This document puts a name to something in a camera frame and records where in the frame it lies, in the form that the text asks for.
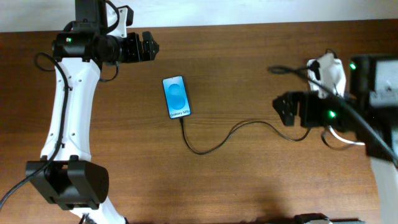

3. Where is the blue screen Galaxy smartphone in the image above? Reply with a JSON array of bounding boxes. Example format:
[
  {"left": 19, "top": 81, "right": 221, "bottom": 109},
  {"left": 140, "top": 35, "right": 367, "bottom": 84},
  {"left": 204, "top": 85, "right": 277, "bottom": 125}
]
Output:
[{"left": 162, "top": 76, "right": 192, "bottom": 119}]

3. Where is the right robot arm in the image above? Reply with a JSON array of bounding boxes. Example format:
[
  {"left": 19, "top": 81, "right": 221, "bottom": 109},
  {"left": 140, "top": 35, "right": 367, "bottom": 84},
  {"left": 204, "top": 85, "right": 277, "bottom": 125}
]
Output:
[{"left": 268, "top": 52, "right": 397, "bottom": 223}]

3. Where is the black USB charging cable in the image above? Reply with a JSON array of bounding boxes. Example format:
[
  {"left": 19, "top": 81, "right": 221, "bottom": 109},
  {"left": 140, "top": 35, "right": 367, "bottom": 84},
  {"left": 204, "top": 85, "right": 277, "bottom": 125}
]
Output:
[{"left": 179, "top": 48, "right": 340, "bottom": 156}]

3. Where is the right camera cable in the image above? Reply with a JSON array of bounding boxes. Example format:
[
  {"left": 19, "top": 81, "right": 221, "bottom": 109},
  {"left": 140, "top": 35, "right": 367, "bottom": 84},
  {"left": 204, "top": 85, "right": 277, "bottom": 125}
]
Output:
[{"left": 267, "top": 60, "right": 398, "bottom": 169}]

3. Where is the camera cable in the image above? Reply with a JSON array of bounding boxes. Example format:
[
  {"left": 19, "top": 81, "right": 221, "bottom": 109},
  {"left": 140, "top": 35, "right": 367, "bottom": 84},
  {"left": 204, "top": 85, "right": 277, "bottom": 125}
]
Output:
[
  {"left": 0, "top": 0, "right": 121, "bottom": 211},
  {"left": 267, "top": 60, "right": 398, "bottom": 169}
]

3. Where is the white power strip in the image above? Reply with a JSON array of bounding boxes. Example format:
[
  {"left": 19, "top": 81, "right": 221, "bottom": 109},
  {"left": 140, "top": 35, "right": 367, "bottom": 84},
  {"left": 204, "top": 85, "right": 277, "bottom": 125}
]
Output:
[{"left": 307, "top": 59, "right": 321, "bottom": 91}]

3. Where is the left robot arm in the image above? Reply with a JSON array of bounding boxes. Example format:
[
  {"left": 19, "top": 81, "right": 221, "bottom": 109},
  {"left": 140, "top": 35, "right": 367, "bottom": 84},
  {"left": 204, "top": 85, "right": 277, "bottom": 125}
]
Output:
[{"left": 25, "top": 1, "right": 159, "bottom": 223}]

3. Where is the left camera cable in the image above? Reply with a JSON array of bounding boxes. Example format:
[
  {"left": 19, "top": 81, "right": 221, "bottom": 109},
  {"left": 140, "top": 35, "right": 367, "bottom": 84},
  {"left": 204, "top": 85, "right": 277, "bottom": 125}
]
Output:
[{"left": 0, "top": 0, "right": 121, "bottom": 211}]

